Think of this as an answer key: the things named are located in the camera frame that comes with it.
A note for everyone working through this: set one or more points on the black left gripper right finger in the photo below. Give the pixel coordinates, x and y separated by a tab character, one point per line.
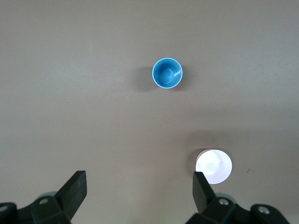
205	198

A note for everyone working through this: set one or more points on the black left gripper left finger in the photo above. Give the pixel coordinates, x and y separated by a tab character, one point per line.
70	193

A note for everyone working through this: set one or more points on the pale pink plastic cup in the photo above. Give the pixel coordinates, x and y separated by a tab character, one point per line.
213	166

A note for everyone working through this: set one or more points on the blue plastic cup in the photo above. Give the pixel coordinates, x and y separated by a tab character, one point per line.
167	73

